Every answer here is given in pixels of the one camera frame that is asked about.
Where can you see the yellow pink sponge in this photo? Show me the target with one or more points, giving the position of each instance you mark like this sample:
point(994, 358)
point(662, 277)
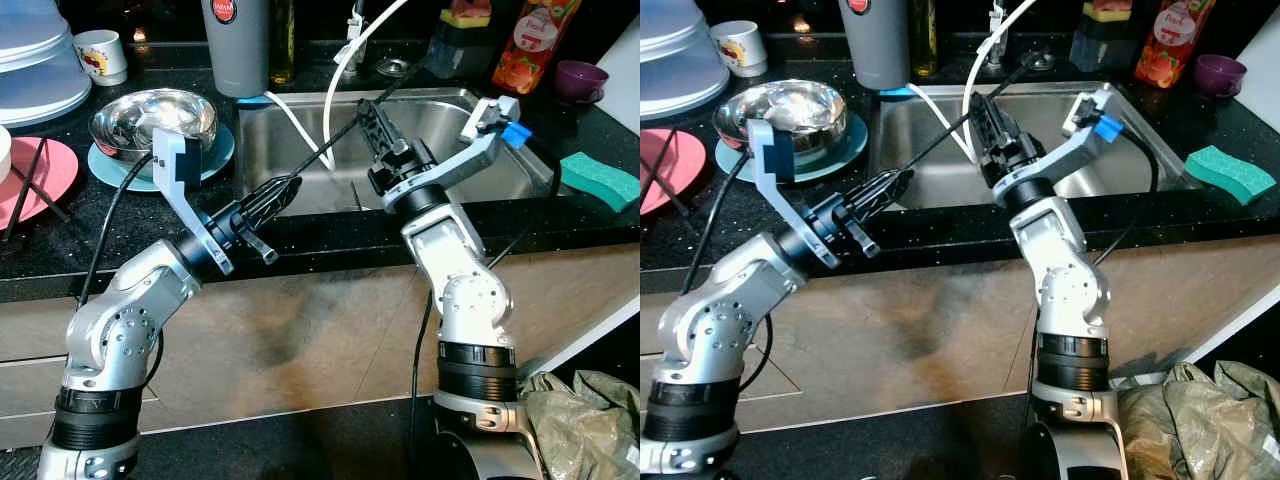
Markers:
point(468, 15)
point(1108, 10)

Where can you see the green sponge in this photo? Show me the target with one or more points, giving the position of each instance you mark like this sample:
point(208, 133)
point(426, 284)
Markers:
point(1230, 172)
point(600, 180)

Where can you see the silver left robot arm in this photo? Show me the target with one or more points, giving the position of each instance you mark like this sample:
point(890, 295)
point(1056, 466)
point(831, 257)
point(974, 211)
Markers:
point(110, 340)
point(715, 340)

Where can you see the chrome faucet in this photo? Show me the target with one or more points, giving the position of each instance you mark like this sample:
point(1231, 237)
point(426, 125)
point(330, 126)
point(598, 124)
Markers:
point(997, 25)
point(357, 30)

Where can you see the purple cup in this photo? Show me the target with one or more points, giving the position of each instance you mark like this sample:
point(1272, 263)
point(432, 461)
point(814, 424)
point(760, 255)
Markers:
point(578, 82)
point(1218, 76)

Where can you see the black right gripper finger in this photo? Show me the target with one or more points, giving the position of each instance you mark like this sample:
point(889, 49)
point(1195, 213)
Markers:
point(390, 135)
point(370, 128)
point(986, 122)
point(1005, 128)

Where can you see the stainless steel bowl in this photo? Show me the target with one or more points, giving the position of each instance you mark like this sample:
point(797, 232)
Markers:
point(800, 110)
point(130, 120)

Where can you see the beige kitchen cabinet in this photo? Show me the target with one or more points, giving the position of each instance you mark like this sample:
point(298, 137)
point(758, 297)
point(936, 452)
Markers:
point(300, 340)
point(930, 330)

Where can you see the olive oil bottle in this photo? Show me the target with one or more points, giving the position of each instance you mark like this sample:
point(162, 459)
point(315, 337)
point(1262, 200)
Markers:
point(922, 40)
point(282, 45)

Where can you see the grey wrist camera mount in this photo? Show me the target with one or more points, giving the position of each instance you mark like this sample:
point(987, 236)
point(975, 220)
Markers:
point(178, 160)
point(770, 150)
point(1060, 150)
point(450, 165)

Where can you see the pink plate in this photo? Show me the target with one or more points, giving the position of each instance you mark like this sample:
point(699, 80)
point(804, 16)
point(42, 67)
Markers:
point(685, 165)
point(55, 175)

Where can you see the olive green bag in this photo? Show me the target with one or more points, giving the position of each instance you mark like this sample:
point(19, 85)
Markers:
point(580, 430)
point(1200, 425)

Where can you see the black floor mat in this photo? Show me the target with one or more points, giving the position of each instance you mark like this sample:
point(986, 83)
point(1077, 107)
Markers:
point(15, 465)

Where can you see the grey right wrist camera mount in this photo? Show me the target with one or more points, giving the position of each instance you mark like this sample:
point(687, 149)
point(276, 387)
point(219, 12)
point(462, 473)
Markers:
point(1060, 150)
point(450, 165)

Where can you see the stainless steel sink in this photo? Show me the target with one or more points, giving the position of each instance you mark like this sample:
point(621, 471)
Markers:
point(925, 145)
point(270, 150)

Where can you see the grey thermos with red label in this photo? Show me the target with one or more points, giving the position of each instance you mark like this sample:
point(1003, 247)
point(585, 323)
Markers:
point(875, 45)
point(235, 50)

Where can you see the white bowl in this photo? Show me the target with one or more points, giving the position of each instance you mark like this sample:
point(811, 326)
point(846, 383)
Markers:
point(4, 155)

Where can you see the light blue plate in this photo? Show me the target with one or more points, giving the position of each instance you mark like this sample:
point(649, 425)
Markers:
point(730, 165)
point(110, 172)

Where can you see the white printed mug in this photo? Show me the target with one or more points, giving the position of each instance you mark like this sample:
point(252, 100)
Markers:
point(740, 50)
point(100, 60)

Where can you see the white plastic drawer container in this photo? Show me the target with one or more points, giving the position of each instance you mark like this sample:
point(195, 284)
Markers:
point(40, 70)
point(680, 65)

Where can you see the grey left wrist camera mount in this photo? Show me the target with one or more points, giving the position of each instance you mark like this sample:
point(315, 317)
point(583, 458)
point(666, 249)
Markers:
point(770, 150)
point(178, 160)

